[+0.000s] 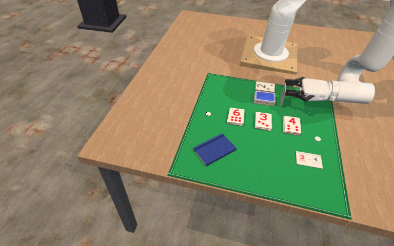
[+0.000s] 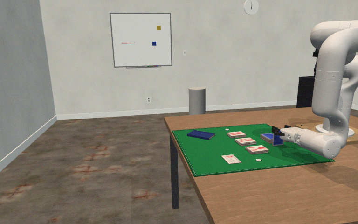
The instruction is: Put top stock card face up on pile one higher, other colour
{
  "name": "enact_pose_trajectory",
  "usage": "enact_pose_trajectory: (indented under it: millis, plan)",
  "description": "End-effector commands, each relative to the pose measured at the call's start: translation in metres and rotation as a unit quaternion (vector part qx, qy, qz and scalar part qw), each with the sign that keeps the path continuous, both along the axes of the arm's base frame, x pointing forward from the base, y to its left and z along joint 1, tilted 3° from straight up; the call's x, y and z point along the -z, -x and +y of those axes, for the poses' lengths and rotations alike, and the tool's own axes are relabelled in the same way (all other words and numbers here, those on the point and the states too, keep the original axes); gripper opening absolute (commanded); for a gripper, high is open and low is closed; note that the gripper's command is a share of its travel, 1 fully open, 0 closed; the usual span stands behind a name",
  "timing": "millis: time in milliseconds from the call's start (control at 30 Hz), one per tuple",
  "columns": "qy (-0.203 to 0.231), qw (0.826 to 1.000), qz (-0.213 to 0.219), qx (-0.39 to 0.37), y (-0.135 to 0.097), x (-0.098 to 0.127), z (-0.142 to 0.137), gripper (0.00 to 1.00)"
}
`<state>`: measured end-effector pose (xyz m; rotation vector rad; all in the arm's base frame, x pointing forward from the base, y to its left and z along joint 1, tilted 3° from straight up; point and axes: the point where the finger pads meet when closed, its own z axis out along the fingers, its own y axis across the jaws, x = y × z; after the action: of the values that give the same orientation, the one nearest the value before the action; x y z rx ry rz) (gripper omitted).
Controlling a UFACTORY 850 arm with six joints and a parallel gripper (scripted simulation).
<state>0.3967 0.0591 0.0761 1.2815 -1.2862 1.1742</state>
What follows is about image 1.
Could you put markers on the blue notebook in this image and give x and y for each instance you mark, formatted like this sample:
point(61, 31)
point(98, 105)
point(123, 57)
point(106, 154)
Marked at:
point(214, 149)

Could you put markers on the green card cloth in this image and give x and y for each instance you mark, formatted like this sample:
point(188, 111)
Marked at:
point(265, 161)

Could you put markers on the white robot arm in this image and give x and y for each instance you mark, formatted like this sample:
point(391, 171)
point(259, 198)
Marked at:
point(348, 88)

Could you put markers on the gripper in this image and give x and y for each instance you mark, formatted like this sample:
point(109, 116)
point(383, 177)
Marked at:
point(318, 90)

